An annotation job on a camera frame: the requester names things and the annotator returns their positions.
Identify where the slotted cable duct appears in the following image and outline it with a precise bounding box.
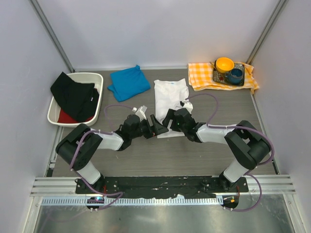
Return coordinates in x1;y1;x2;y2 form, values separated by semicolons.
41;195;223;206

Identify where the black t shirt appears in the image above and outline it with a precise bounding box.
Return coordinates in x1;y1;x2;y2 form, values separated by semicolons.
50;72;99;123

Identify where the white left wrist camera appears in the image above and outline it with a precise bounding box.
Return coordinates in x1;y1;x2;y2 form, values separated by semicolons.
132;105;147;121

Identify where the blue folded t shirt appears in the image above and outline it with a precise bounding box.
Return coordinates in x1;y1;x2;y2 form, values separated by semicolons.
107;65;151;102

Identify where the yellow bowl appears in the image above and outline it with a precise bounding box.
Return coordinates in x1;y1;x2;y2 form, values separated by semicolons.
215;57;235;73

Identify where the white t shirt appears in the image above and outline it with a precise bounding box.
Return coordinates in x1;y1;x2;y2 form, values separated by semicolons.
154;79;189;123

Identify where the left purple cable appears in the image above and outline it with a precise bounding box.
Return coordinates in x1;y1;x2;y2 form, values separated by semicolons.
69;104;138;210

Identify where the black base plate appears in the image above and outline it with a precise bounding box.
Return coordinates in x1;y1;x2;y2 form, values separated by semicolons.
75;176;249;199

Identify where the blue mug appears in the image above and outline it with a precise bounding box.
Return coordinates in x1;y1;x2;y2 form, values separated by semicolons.
225;68;243;85

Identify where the dark patterned tray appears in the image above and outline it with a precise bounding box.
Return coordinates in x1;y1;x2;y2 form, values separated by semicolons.
212;63;245;86

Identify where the yellow checkered cloth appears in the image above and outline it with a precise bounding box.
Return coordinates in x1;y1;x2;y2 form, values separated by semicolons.
188;62;259;94

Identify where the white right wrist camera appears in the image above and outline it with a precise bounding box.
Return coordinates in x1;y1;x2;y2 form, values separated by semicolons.
180;100;193;114

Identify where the red t shirt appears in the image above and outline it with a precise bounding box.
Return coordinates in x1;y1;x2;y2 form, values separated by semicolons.
57;88;99;124

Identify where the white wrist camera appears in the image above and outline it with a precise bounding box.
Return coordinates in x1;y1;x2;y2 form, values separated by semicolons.
132;105;147;121
180;100;193;114

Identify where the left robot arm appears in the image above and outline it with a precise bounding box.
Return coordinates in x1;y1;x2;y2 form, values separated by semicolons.
55;115;169;192

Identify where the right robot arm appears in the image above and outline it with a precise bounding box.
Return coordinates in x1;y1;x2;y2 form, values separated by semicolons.
162;108;275;191

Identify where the white plastic bin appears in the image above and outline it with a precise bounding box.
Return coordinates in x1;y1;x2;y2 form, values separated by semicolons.
47;72;104;128

